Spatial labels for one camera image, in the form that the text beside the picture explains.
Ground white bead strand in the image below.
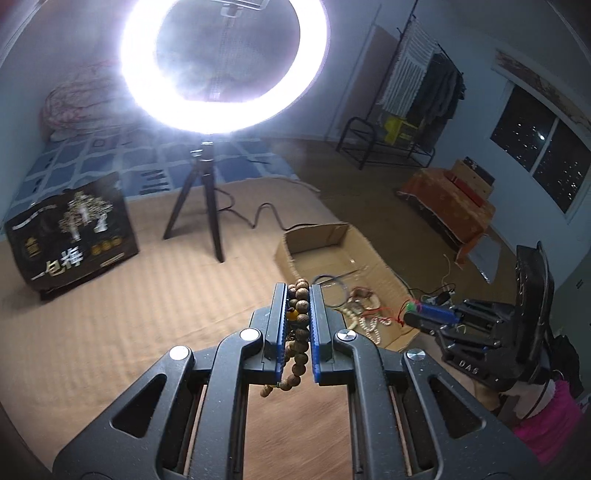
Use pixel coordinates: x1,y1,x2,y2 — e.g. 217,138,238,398
344,302,394,329

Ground brown wooden bead necklace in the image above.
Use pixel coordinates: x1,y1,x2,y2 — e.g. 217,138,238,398
260,277,311,398

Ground black printed box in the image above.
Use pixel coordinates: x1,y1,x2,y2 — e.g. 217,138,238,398
4,172,140,302

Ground cream bead bracelet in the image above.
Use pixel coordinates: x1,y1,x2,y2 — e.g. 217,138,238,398
356,320,383,345

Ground yellow box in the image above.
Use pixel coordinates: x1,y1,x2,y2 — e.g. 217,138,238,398
382,115,415,145

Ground grey flat panel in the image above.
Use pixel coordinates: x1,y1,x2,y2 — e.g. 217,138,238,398
468,232,502,283

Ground white ring light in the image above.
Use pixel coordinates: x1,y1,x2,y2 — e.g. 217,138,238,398
121,0,331,136

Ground black shoe rack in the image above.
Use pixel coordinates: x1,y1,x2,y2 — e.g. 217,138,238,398
336,117,436,171

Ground window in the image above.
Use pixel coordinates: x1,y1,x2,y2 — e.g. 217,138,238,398
489,85,591,214

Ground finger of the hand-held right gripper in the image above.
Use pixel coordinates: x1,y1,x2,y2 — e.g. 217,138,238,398
414,322,460,340
404,305,464,326

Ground blue checked bed sheet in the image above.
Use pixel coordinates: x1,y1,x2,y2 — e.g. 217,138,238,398
0,133,297,224

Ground black bangle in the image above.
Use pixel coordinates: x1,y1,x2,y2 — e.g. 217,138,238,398
312,274,350,302

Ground green pendant with red cord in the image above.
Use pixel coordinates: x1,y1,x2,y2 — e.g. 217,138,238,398
364,299,424,329

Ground wooden box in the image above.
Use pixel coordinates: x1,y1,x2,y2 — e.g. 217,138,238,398
450,157,496,202

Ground cardboard box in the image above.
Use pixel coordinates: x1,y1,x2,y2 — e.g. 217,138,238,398
276,222,445,354

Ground brown wrist watch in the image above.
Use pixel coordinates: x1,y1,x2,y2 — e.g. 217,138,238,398
348,287,382,315

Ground dark hanging clothes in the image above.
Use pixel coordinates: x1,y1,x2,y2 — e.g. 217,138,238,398
406,53,465,136

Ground person's right forearm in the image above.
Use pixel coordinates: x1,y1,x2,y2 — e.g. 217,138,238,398
471,376,586,464

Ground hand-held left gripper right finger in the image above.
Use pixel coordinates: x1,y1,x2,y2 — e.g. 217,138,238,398
310,284,544,480

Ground orange cloth covered chest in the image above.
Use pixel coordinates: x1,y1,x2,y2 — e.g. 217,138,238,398
398,168,496,251

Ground black power cable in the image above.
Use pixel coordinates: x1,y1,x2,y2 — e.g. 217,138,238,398
217,182,324,232

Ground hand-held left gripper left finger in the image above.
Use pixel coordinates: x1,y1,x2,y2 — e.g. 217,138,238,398
53,282,290,480

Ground black tripod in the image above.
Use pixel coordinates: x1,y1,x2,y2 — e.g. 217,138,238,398
163,136,226,264

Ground black phone holder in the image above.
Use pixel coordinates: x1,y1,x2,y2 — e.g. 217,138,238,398
217,0,269,100

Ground white cable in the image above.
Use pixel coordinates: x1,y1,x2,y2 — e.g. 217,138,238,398
406,253,458,298

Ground folded floral quilt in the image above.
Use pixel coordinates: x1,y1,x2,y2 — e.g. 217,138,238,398
41,60,136,142

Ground black clothes rack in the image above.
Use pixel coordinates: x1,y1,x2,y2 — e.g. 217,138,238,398
378,0,465,139

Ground striped hanging cloth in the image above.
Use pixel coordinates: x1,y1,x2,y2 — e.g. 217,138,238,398
382,18,437,114

